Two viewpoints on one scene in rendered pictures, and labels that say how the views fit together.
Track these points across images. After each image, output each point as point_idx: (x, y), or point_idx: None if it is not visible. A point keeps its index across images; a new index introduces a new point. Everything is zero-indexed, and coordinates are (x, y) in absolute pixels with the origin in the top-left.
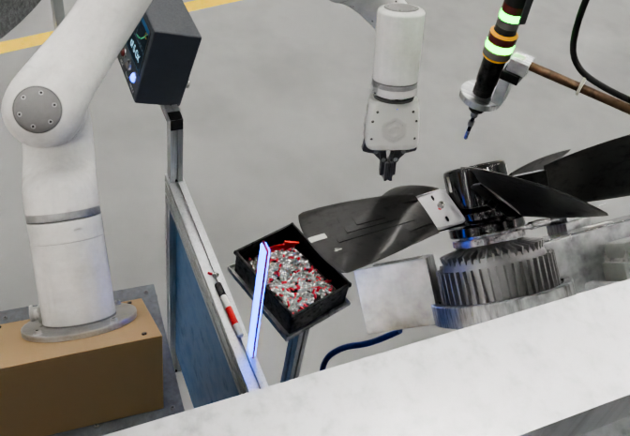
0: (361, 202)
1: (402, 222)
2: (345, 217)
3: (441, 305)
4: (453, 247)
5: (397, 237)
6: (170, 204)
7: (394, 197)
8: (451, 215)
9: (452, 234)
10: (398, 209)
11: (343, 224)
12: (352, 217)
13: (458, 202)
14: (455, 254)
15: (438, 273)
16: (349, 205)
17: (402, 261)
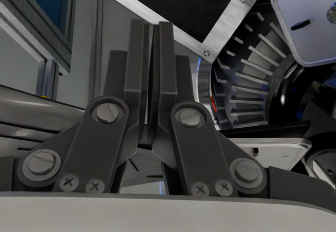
0: (39, 113)
1: (141, 174)
2: (0, 141)
3: (205, 81)
4: (268, 85)
5: (122, 181)
6: None
7: (143, 136)
8: (265, 167)
9: (266, 115)
10: (142, 160)
11: (0, 154)
12: (20, 149)
13: (306, 168)
14: (250, 114)
15: (218, 82)
16: (2, 109)
17: (175, 25)
